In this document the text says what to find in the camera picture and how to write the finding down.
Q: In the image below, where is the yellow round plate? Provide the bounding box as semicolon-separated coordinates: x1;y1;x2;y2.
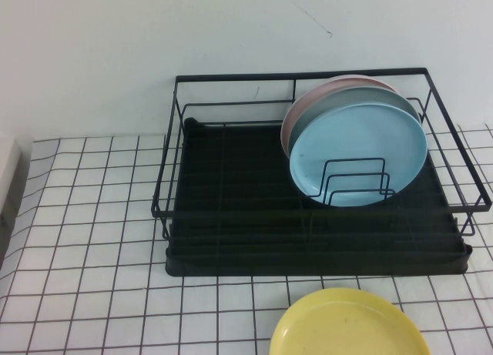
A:
268;286;432;355

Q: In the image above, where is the pink round plate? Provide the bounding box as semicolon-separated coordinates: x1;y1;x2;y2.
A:
280;74;402;160

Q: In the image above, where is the light blue round plate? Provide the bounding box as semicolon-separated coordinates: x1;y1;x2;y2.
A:
288;102;430;209

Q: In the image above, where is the grey round plate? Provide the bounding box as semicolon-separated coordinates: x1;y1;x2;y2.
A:
287;85;423;152

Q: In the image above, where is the white grid tablecloth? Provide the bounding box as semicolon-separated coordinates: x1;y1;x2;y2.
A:
0;123;493;355

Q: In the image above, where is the white box unit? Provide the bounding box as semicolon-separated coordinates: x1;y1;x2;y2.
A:
0;134;34;264

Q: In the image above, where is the black wire dish rack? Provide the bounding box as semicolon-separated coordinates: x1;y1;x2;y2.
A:
150;66;493;241

